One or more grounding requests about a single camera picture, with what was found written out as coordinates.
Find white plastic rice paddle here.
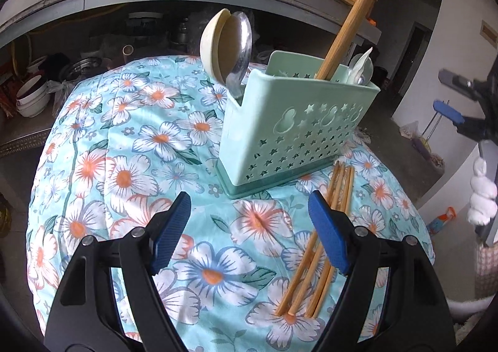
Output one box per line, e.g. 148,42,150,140
346,48,374,86

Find wooden chopstick four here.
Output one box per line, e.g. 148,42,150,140
309,165,356,319

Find wooden chopstick three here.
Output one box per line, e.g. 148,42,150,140
305,163,354,318

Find thick wooden stick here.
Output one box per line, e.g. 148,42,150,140
315,0,375,81

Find wooden chopstick two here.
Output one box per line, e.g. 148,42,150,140
286,163,345,316

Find wooden chopstick one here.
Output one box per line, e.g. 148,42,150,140
275,162,341,317

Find steel spoon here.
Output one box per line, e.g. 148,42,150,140
224,11,252,100

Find cream plastic ladle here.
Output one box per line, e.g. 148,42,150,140
199,8,230,84

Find white gloved hand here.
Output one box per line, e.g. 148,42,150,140
467,157,497,226

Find mint green utensil holder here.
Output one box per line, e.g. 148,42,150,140
216,50,380,199

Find floral blue tablecloth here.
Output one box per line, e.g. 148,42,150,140
25,54,437,352

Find stacked white bowls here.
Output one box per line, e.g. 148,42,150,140
16,74,50,118

